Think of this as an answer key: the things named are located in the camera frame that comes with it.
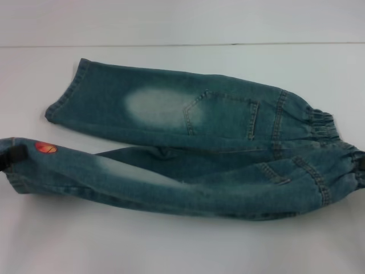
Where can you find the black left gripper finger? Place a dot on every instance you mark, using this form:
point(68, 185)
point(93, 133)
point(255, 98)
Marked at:
point(14, 154)

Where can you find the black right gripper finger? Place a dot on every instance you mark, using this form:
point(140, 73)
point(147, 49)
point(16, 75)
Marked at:
point(361, 165)

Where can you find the blue denim shorts with print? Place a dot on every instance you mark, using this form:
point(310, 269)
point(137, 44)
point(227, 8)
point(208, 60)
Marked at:
point(199, 182)

